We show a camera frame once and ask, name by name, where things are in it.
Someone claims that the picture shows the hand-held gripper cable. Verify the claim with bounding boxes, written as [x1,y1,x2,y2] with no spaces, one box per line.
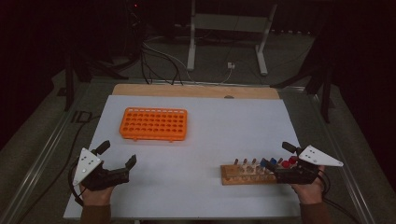
[317,169,354,220]
[67,160,86,207]

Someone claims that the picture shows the wooden tube rack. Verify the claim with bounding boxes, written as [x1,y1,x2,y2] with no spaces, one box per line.
[219,158,297,187]

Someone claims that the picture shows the right hand-held gripper cable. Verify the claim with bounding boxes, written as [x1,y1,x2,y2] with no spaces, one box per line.
[317,169,354,220]

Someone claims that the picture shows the black tripod stand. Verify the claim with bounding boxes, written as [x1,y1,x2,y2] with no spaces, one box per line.
[270,31,334,124]
[64,50,129,112]

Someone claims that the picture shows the white table mat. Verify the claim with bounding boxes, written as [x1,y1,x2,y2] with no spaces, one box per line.
[63,94,312,220]

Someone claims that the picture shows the dark equipment with red light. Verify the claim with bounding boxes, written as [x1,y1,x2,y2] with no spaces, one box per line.
[123,0,148,62]

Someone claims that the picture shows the person's right hand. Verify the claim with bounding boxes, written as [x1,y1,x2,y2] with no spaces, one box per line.
[290,166,326,205]

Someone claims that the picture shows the orange plastic tube rack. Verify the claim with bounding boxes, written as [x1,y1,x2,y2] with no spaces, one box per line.
[119,106,189,143]

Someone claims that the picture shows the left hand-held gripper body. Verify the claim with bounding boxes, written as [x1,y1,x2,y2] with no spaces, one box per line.
[72,147,131,192]

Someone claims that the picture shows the white plug with cable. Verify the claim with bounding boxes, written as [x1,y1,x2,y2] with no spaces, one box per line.
[142,41,235,85]

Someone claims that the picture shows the left hand-held gripper cable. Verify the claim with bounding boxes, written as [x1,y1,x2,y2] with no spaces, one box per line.
[67,160,86,207]

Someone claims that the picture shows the long black floor cable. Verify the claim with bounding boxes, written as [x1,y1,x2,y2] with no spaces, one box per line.
[14,114,102,224]

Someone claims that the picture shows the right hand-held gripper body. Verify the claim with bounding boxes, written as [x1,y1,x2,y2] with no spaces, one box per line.
[275,145,345,186]

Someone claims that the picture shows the black floor cables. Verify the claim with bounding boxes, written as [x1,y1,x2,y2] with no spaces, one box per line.
[139,43,185,86]

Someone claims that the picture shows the grey metal stand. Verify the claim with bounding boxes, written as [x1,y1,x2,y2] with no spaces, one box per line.
[186,0,278,77]

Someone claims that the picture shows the person's left hand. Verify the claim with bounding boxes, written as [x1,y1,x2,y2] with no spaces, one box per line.
[79,185,116,207]

